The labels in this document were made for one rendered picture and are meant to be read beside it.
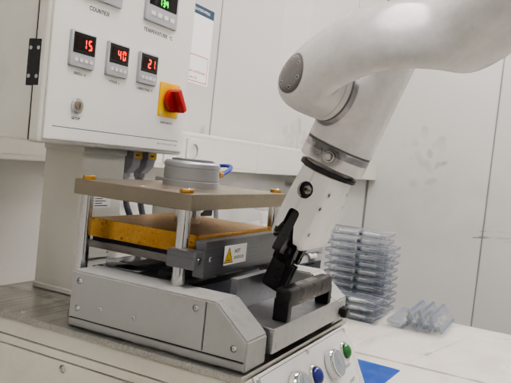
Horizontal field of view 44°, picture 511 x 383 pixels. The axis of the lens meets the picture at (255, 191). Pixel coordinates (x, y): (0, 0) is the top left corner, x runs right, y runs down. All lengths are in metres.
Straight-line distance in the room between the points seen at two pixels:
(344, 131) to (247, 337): 0.26
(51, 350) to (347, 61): 0.50
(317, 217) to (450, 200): 2.51
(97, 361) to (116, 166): 0.34
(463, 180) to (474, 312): 0.65
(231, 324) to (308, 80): 0.28
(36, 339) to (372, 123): 0.50
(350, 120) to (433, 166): 2.53
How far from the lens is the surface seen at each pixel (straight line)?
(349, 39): 0.68
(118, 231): 0.84
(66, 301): 0.94
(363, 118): 0.75
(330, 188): 0.76
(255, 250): 0.87
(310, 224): 0.76
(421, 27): 0.69
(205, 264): 0.76
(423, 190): 3.28
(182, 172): 0.86
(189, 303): 0.71
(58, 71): 0.87
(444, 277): 3.29
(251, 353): 0.70
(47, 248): 1.00
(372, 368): 1.38
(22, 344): 0.88
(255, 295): 0.83
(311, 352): 0.85
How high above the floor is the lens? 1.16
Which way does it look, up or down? 3 degrees down
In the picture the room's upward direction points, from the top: 6 degrees clockwise
